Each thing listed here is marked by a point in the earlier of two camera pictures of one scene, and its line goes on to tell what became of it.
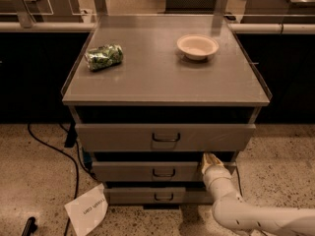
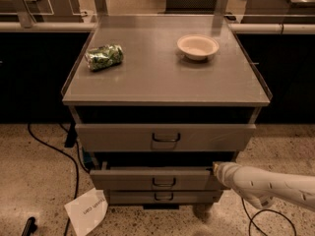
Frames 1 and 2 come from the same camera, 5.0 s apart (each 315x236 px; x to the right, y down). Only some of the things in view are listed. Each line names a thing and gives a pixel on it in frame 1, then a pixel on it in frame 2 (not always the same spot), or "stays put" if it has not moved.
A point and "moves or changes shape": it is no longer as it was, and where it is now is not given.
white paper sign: (87, 211) stays put
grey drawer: (151, 171) moves or changes shape
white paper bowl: (197, 47) stays put
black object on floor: (30, 227) stays put
